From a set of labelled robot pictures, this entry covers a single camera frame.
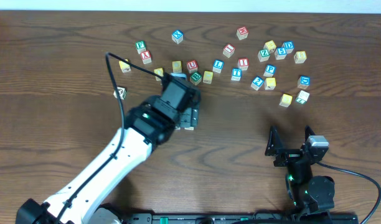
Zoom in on yellow block beside 2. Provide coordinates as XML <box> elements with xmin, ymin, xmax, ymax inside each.
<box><xmin>265</xmin><ymin>77</ymin><xmax>276</xmax><ymax>90</ymax></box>

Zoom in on red i block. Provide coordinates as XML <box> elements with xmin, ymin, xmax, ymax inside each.
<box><xmin>237</xmin><ymin>58</ymin><xmax>249</xmax><ymax>70</ymax></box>
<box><xmin>223</xmin><ymin>44</ymin><xmax>235</xmax><ymax>58</ymax></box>

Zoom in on green B block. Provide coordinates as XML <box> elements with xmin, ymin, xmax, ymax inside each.
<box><xmin>189</xmin><ymin>72</ymin><xmax>202</xmax><ymax>86</ymax></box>

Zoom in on green F block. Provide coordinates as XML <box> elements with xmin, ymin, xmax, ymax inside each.
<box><xmin>135</xmin><ymin>40</ymin><xmax>146</xmax><ymax>54</ymax></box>

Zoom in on blue d block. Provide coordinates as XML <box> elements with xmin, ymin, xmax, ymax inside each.
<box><xmin>282</xmin><ymin>41</ymin><xmax>294</xmax><ymax>54</ymax></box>
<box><xmin>298</xmin><ymin>75</ymin><xmax>311</xmax><ymax>90</ymax></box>

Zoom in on blue D block lower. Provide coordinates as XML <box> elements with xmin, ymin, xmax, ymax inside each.
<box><xmin>298</xmin><ymin>75</ymin><xmax>311</xmax><ymax>90</ymax></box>

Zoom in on yellow block far left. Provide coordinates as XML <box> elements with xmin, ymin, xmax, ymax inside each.
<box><xmin>119</xmin><ymin>60</ymin><xmax>131</xmax><ymax>73</ymax></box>

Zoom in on yellow block top right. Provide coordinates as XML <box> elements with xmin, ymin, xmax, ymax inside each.
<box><xmin>263</xmin><ymin>40</ymin><xmax>276</xmax><ymax>54</ymax></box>

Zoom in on yellow block lower right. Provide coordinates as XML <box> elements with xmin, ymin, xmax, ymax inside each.
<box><xmin>279</xmin><ymin>94</ymin><xmax>293</xmax><ymax>108</ymax></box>

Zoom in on white symbol block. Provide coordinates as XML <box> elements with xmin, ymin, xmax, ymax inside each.
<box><xmin>113</xmin><ymin>86</ymin><xmax>127</xmax><ymax>100</ymax></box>

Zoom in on red H block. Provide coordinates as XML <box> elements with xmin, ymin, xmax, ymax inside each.
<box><xmin>237</xmin><ymin>26</ymin><xmax>249</xmax><ymax>40</ymax></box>

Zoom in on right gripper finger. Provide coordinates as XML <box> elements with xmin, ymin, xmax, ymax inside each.
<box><xmin>265</xmin><ymin>126</ymin><xmax>283</xmax><ymax>156</ymax></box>
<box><xmin>304</xmin><ymin>125</ymin><xmax>315</xmax><ymax>146</ymax></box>

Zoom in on blue L block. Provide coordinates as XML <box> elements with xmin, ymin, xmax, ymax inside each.
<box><xmin>212</xmin><ymin>60</ymin><xmax>224</xmax><ymax>73</ymax></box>

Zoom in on blue 5 block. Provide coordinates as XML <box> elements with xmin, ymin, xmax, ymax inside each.
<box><xmin>275</xmin><ymin>47</ymin><xmax>287</xmax><ymax>60</ymax></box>

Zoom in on red Y block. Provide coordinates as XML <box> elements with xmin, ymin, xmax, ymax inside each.
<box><xmin>140</xmin><ymin>50</ymin><xmax>152</xmax><ymax>64</ymax></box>

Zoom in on yellow block centre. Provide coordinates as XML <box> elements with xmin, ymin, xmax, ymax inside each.
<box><xmin>172</xmin><ymin>60</ymin><xmax>182</xmax><ymax>73</ymax></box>

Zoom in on blue P block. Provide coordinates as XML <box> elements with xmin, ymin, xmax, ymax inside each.
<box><xmin>263</xmin><ymin>65</ymin><xmax>276</xmax><ymax>77</ymax></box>

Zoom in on blue X block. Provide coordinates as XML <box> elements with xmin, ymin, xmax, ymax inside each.
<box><xmin>171</xmin><ymin>30</ymin><xmax>184</xmax><ymax>44</ymax></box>

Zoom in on blue 2 block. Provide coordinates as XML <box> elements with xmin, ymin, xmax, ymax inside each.
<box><xmin>251</xmin><ymin>76</ymin><xmax>265</xmax><ymax>91</ymax></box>

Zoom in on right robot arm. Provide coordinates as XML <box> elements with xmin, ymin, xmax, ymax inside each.
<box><xmin>265</xmin><ymin>126</ymin><xmax>335</xmax><ymax>222</ymax></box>

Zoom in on yellow block beside B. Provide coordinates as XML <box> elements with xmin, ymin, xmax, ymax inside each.
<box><xmin>203</xmin><ymin>71</ymin><xmax>214</xmax><ymax>84</ymax></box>

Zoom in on blue T block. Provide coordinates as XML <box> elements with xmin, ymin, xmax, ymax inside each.
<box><xmin>231</xmin><ymin>68</ymin><xmax>242</xmax><ymax>81</ymax></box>

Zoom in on white green Z block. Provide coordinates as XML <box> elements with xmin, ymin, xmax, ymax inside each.
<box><xmin>296</xmin><ymin>90</ymin><xmax>310</xmax><ymax>105</ymax></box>

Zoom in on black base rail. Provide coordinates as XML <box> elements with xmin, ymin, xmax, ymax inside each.
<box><xmin>96</xmin><ymin>203</ymin><xmax>359</xmax><ymax>224</ymax></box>

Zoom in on yellow block left middle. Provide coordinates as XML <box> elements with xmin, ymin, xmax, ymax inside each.
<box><xmin>154</xmin><ymin>68</ymin><xmax>164</xmax><ymax>81</ymax></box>

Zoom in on blue D block upper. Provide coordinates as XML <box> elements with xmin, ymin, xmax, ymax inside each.
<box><xmin>282</xmin><ymin>41</ymin><xmax>294</xmax><ymax>54</ymax></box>

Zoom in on yellow block far right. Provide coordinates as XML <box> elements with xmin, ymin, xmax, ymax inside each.
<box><xmin>294</xmin><ymin>51</ymin><xmax>307</xmax><ymax>64</ymax></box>

